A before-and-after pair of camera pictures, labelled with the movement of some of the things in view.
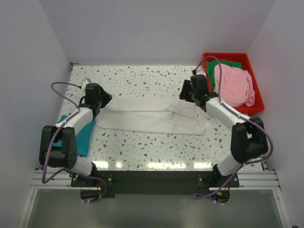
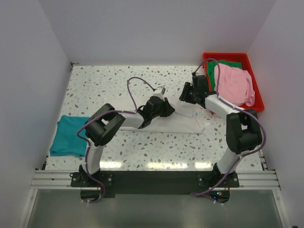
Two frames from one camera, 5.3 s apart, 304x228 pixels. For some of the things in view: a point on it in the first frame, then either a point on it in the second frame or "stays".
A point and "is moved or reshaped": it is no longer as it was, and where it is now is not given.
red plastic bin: x=246 y=65 stays
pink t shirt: x=236 y=87 stays
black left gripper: x=107 y=98 -> x=168 y=110
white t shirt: x=165 y=115 is moved or reshaped
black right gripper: x=184 y=95 stays
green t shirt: x=211 y=67 stays
